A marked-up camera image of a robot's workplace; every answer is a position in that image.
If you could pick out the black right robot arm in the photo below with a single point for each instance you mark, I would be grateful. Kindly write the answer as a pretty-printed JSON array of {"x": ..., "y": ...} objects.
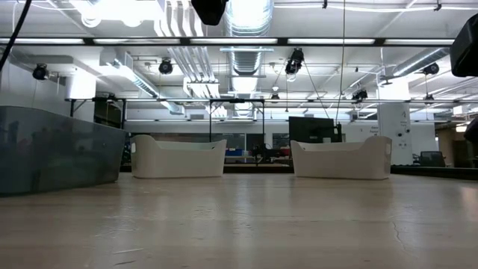
[{"x": 467, "y": 48}]

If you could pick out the white plastic bin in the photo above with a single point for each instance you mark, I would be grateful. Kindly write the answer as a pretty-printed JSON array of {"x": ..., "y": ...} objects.
[
  {"x": 179, "y": 160},
  {"x": 340, "y": 160}
]

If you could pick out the smoky translucent plastic bin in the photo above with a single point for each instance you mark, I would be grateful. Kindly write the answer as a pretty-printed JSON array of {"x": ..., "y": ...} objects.
[{"x": 56, "y": 149}]

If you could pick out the white building column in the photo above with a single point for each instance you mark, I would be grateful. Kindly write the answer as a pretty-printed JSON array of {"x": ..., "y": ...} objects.
[{"x": 394, "y": 127}]

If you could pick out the black office chair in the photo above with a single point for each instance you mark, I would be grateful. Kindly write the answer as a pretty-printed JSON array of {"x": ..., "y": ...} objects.
[{"x": 432, "y": 158}]

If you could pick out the silver ventilation duct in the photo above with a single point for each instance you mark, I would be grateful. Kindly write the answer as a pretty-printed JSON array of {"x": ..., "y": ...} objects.
[{"x": 246, "y": 60}]

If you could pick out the black ceiling-hung camera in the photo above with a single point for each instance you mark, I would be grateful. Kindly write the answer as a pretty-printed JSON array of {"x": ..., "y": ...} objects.
[
  {"x": 165, "y": 66},
  {"x": 431, "y": 68},
  {"x": 295, "y": 60},
  {"x": 359, "y": 94},
  {"x": 40, "y": 71}
]

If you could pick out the distant black workstation frame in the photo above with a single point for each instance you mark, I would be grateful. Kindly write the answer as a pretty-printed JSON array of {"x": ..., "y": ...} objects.
[{"x": 239, "y": 100}]

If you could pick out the black wall screen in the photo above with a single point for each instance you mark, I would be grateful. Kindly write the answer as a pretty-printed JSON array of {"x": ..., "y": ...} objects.
[{"x": 310, "y": 129}]

